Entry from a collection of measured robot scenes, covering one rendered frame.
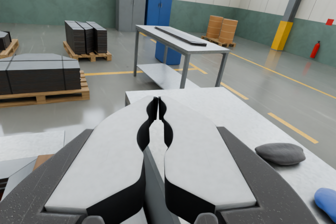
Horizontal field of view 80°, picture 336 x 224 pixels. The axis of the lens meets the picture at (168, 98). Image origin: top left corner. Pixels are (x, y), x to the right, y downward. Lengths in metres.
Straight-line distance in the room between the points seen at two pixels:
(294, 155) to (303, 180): 0.09
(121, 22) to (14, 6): 3.34
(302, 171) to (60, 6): 8.24
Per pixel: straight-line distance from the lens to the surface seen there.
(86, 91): 3.09
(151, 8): 8.49
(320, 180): 0.85
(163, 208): 0.66
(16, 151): 1.24
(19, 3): 8.51
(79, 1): 8.48
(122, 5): 8.11
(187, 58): 2.46
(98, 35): 4.70
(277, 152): 0.82
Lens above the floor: 1.52
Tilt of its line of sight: 27 degrees down
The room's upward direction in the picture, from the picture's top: 8 degrees clockwise
